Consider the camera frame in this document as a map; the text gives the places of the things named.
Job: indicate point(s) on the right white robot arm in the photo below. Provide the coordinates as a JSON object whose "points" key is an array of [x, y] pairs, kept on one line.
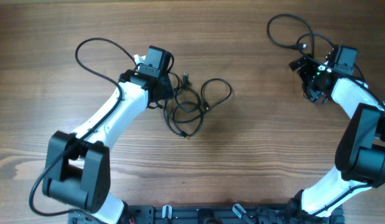
{"points": [[360, 155]]}

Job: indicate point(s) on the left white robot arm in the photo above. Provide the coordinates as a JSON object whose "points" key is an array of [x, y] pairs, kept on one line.
{"points": [[77, 168]]}

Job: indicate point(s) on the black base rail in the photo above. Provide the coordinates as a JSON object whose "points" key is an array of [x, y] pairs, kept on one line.
{"points": [[269, 214]]}

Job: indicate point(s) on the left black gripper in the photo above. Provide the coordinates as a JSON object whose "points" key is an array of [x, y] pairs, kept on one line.
{"points": [[165, 88]]}

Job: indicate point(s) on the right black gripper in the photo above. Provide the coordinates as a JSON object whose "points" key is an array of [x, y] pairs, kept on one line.
{"points": [[308, 76]]}

